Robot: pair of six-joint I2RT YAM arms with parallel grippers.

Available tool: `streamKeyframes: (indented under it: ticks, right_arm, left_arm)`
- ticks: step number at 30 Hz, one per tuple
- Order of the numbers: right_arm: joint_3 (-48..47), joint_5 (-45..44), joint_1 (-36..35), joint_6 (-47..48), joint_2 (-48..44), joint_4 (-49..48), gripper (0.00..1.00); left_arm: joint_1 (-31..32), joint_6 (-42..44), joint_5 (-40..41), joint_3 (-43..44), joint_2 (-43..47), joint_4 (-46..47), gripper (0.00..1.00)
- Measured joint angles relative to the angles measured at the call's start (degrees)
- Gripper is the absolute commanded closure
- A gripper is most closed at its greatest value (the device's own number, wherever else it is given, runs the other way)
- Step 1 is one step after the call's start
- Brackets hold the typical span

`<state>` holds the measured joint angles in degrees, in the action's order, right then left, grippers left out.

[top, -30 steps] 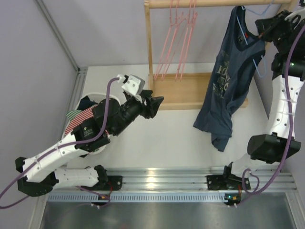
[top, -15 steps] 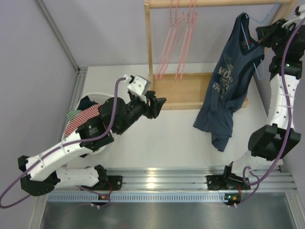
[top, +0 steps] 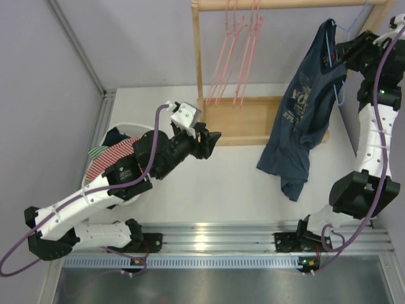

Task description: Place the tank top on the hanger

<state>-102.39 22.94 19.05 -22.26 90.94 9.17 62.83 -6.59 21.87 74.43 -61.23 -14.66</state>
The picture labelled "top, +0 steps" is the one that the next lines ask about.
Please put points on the aluminium mounting rail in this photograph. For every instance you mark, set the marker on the aluminium mounting rail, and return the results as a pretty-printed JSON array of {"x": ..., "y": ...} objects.
[{"x": 251, "y": 238}]

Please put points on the wooden clothes rack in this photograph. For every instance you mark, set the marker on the wooden clothes rack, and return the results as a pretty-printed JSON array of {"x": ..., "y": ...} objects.
[{"x": 247, "y": 120}]

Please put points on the light blue wire hanger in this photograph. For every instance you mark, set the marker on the light blue wire hanger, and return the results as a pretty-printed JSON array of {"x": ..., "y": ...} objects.
[{"x": 340, "y": 94}]

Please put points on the dark navy garment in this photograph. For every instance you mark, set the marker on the dark navy garment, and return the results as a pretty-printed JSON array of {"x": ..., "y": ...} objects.
[{"x": 113, "y": 137}]

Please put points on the red white striped garment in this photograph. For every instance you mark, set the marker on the red white striped garment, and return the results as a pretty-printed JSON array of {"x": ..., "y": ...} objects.
[{"x": 110, "y": 157}]

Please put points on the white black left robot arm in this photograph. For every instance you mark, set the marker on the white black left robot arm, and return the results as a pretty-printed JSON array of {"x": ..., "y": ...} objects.
[{"x": 60, "y": 229}]

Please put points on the aluminium corner profile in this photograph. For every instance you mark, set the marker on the aluminium corner profile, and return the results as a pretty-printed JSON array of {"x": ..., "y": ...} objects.
[{"x": 76, "y": 45}]

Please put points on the blue tank top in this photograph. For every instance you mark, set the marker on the blue tank top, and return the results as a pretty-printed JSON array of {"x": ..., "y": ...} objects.
[{"x": 303, "y": 116}]

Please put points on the green white striped garment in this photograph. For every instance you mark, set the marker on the green white striped garment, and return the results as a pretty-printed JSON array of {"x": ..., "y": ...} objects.
[{"x": 96, "y": 151}]

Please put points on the pink wire hanger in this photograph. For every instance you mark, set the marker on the pink wire hanger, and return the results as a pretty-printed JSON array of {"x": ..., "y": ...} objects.
[
  {"x": 232, "y": 33},
  {"x": 255, "y": 24}
]

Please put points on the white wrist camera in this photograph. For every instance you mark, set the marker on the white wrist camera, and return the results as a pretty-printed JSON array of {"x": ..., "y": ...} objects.
[
  {"x": 394, "y": 28},
  {"x": 184, "y": 116}
]

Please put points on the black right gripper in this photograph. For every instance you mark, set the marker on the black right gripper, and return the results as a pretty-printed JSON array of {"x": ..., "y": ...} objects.
[{"x": 353, "y": 49}]

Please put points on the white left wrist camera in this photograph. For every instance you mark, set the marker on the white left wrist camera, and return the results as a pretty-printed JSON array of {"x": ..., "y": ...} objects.
[{"x": 184, "y": 116}]

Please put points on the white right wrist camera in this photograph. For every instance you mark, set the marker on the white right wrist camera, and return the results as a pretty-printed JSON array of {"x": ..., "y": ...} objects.
[{"x": 394, "y": 28}]

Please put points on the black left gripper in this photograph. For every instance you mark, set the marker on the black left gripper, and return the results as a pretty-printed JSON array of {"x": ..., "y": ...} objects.
[{"x": 200, "y": 142}]

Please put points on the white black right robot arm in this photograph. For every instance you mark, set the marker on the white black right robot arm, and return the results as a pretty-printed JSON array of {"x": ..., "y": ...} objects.
[{"x": 369, "y": 188}]

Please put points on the slotted grey cable duct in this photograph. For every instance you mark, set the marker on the slotted grey cable duct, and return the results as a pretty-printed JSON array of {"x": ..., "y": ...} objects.
[{"x": 190, "y": 262}]

